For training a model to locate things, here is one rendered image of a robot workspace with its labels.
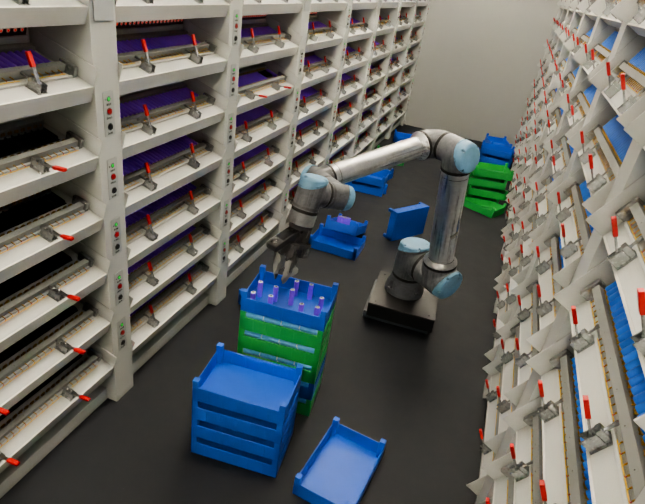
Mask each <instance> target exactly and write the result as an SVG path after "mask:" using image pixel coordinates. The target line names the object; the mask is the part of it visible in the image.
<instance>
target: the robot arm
mask: <svg viewBox="0 0 645 504"><path fill-rule="evenodd" d="M416 158H417V159H419V160H425V159H428V158H434V159H438V160H440V161H441V162H442V164H441V175H440V182H439V188H438V195H437V201H436V208H435V215H434V221H433V228H432V235H431V241H430V243H429V242H428V241H426V240H424V239H421V238H416V237H408V238H404V239H402V240H401V242H400V244H399V247H398V251H397V255H396V259H395V263H394V267H393V271H392V273H391V275H390V276H389V277H388V279H387V280H386V283H385V288H386V290H387V292H388V293H390V294H391V295H392V296H394V297H396V298H399V299H402V300H417V299H419V298H421V297H422V295H423V291H424V288H425V289H427V290H428V291H429V292H430V293H432V294H433V295H435V296H436V297H438V298H440V299H444V298H447V297H449V296H451V295H452V294H453V293H454V292H456V290H457V289H458V288H459V286H460V285H461V282H462V279H463V277H462V274H461V273H460V272H458V271H457V270H456V268H457V259H456V258H455V257H454V254H455V248H456V243H457V238H458V232H459V227H460V222H461V216H462V211H463V205H464V200H465V195H466V189H467V184H468V179H469V174H470V172H472V171H473V170H474V169H475V168H476V165H478V163H479V159H480V151H479V148H478V146H477V145H476V144H474V143H473V142H471V141H470V140H468V139H464V138H462V137H460V136H458V135H456V134H453V133H452V132H449V131H445V130H439V129H425V130H420V131H416V132H414V133H413V134H412V135H411V138H408V139H404V140H401V141H398V142H395V143H392V144H389V145H386V146H383V147H380V148H377V149H374V150H371V151H368V152H365V153H362V154H359V155H356V156H353V157H350V158H347V159H344V160H341V161H338V162H334V163H331V164H326V165H323V166H320V167H318V166H317V165H308V166H306V167H305V168H304V169H303V171H302V173H301V175H300V181H299V182H298V187H297V190H296V193H295V197H294V200H293V203H292V206H291V209H290V212H289V216H288V220H289V221H290V222H289V227H287V228H286V229H284V230H283V231H281V232H280V233H278V234H277V235H275V236H274V237H272V238H271V239H269V240H268V241H267V242H266V246H267V248H269V249H271V250H272V251H274V256H273V273H274V279H276V278H277V276H278V271H279V269H281V268H283V267H285V269H284V272H283V276H282V278H281V281H282V284H284V283H286V282H287V280H288V279H289V278H290V277H291V276H293V275H295V274H297V273H298V268H297V267H295V266H296V264H297V262H298V259H300V258H302V259H307V257H308V254H309V251H310V248H311V244H309V243H308V241H309V238H310V235H311V232H312V229H313V226H314V223H315V220H316V217H317V214H318V211H319V208H320V207H321V208H328V209H335V210H339V211H347V210H349V209H350V208H351V207H352V206H353V204H354V202H355V190H354V188H353V187H352V186H350V185H348V184H346V185H345V183H348V182H351V181H354V180H356V179H359V178H362V177H365V176H368V175H371V174H373V173H376V172H379V171H382V170H385V169H388V168H390V167H393V166H396V165H399V164H402V163H405V162H407V161H410V160H413V159H416ZM307 249H308V252H307V255H305V254H306V251H307ZM286 257H287V259H289V260H288V261H286V260H285V258H286ZM423 287H424V288H423Z"/></svg>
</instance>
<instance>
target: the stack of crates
mask: <svg viewBox="0 0 645 504"><path fill-rule="evenodd" d="M302 371H303V365H301V364H297V367H296V369H295V368H291V367H287V366H284V365H280V364H276V363H273V362H269V361H265V360H262V359H258V358H254V357H251V356H247V355H243V354H240V353H236V352H233V351H229V350H225V349H224V343H220V342H219V343H218V344H217V350H216V353H215V354H214V355H213V357H212V358H211V360H210V361H209V363H208V364H207V366H206V367H205V369H204V370H203V372H202V373H201V375H200V376H199V377H195V378H194V379H193V386H192V425H191V452H193V453H196V454H199V455H202V456H206V457H209V458H212V459H215V460H219V461H222V462H225V463H228V464H232V465H235V466H238V467H241V468H245V469H248V470H251V471H254V472H258V473H261V474H264V475H267V476H271V477H274V478H276V476H277V473H278V471H279V468H280V465H281V463H282V460H283V458H284V455H285V452H286V450H287V447H288V445H289V442H290V439H291V437H292V434H293V429H294V423H295V416H296V410H297V403H298V397H299V391H300V383H301V378H302Z"/></svg>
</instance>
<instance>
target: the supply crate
mask: <svg viewBox="0 0 645 504"><path fill-rule="evenodd" d="M282 276H283V275H280V274H278V276H277V278H276V279H274V273H272V272H268V271H266V265H263V264H261V265H260V268H259V273H258V274H257V276H256V277H255V279H254V280H253V281H252V283H251V284H250V286H249V287H248V288H247V289H245V288H244V289H243V290H242V295H241V307H240V310H242V311H246V312H250V313H254V314H258V315H261V316H265V317H269V318H273V319H277V320H280V321H284V322H288V323H292V324H296V325H300V326H303V327H307V328H311V329H315V330H319V331H323V332H324V329H325V327H326V324H327V322H328V319H329V317H330V314H331V312H332V309H333V307H334V304H335V302H336V297H337V292H338V286H339V283H336V282H334V283H333V286H332V287H329V286H325V285H321V284H317V283H313V282H309V281H305V280H301V279H297V278H293V277H290V278H289V279H288V280H287V282H286V283H284V284H282V281H281V278H282ZM259 280H262V281H263V289H262V297H257V288H258V281H259ZM295 280H299V289H298V296H296V297H294V302H293V305H292V306H290V305H288V301H289V293H290V289H291V288H294V281H295ZM310 283H313V284H314V288H313V294H312V300H308V299H307V294H308V287H309V284H310ZM274 285H278V286H279V289H278V298H277V302H273V304H269V303H268V295H269V294H272V295H273V287H274ZM251 291H256V298H255V300H254V299H250V294H251ZM321 296H323V297H324V304H323V308H322V310H321V314H319V316H316V315H314V309H315V306H318V303H319V297H321ZM300 302H302V303H304V311H303V312H300V311H298V308H299V303H300Z"/></svg>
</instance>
